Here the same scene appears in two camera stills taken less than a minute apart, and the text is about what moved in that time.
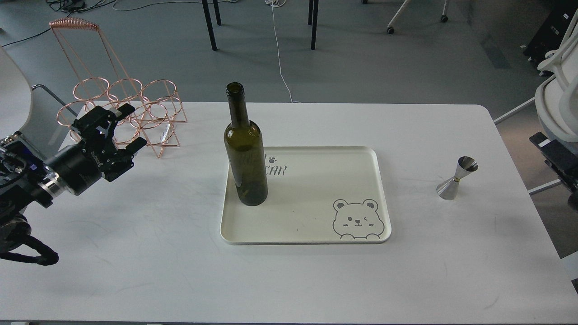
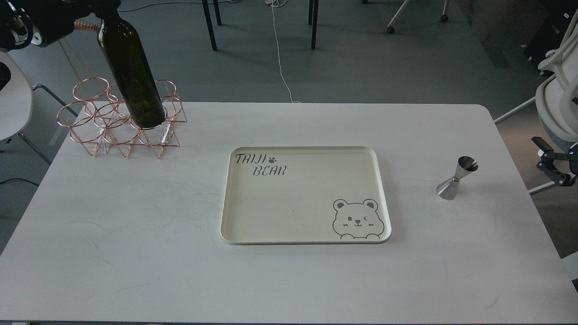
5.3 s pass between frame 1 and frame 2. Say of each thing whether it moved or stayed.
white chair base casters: stayed
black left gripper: moved
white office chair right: stayed
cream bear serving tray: stayed
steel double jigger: stayed
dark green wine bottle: moved
